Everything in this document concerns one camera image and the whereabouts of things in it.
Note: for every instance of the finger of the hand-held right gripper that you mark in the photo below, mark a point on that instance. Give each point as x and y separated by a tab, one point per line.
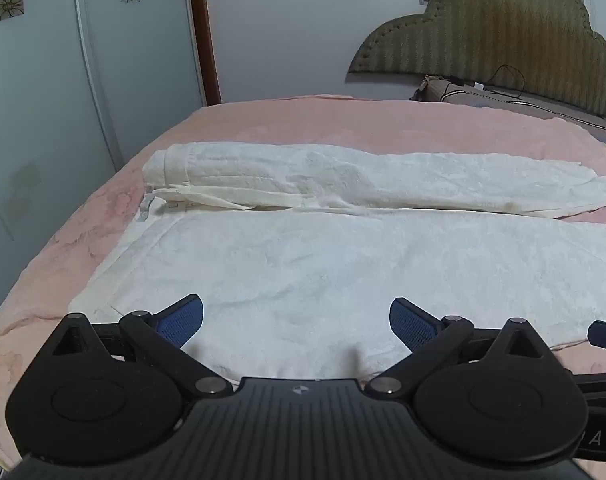
605	334

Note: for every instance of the pink bed blanket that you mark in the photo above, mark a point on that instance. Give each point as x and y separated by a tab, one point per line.
333	120

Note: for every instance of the olive padded headboard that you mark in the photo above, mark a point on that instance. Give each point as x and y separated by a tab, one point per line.
483	25

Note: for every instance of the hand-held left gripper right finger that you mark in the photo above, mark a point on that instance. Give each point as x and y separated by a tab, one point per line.
410	322

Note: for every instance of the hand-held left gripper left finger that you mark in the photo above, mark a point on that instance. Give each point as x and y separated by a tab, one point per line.
180	321

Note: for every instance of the grey pillow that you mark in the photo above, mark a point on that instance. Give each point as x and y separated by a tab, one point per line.
513	102

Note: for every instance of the white pants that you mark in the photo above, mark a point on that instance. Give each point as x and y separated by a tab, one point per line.
308	260

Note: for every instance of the brown wooden door frame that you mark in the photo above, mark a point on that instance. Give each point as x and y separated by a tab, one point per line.
205	35

